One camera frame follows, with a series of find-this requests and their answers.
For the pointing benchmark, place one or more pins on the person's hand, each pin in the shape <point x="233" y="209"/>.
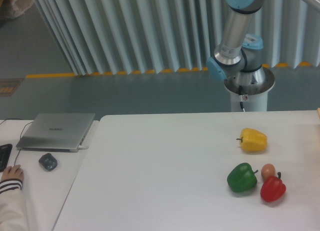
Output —
<point x="13" y="173"/>

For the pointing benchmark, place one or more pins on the white striped sleeve forearm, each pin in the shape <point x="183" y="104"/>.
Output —
<point x="13" y="211"/>

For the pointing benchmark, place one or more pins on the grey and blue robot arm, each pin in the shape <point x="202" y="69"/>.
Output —
<point x="237" y="41"/>

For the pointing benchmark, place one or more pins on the wooden basket edge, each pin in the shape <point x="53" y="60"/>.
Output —
<point x="318" y="113"/>

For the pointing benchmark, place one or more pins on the black keyboard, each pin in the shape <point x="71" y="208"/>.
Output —
<point x="5" y="152"/>

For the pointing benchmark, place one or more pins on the dark grey small device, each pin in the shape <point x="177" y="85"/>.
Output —
<point x="48" y="162"/>

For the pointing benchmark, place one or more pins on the silver closed laptop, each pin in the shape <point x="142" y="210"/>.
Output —
<point x="61" y="132"/>

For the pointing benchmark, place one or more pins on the white folding partition screen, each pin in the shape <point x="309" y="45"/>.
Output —
<point x="179" y="35"/>

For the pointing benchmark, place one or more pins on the green bell pepper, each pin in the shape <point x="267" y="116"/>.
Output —
<point x="242" y="178"/>

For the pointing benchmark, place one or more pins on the yellow bell pepper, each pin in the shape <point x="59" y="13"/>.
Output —
<point x="252" y="140"/>

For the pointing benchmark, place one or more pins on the brown egg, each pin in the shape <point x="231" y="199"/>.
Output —
<point x="268" y="170"/>

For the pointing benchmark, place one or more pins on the red bell pepper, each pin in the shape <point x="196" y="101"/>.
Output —
<point x="273" y="188"/>

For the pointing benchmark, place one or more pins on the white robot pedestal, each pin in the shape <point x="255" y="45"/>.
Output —
<point x="249" y="90"/>

